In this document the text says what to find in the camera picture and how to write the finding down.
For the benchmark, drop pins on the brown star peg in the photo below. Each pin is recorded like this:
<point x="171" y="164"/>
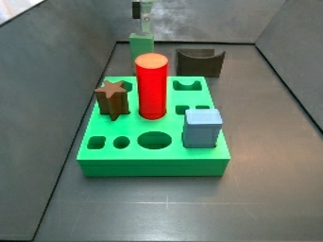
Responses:
<point x="112" y="99"/>

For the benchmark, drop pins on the blue square block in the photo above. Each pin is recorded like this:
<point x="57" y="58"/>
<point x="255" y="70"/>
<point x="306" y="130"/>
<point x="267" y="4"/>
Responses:
<point x="202" y="127"/>

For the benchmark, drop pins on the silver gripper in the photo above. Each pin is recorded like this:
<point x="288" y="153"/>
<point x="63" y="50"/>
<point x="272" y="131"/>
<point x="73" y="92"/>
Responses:
<point x="141" y="12"/>

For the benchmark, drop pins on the green arch block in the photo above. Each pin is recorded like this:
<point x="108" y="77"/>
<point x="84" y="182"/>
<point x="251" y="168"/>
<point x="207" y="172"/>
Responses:
<point x="140" y="45"/>

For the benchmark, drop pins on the red cylinder peg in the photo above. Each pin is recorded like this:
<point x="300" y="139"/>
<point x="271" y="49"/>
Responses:
<point x="151" y="74"/>

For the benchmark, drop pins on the green shape sorter board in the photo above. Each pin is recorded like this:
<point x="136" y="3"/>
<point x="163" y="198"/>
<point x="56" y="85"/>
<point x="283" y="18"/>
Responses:
<point x="133" y="146"/>

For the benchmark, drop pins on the black curved stand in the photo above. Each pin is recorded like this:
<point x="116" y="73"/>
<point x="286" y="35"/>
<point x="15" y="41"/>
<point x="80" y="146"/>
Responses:
<point x="197" y="62"/>

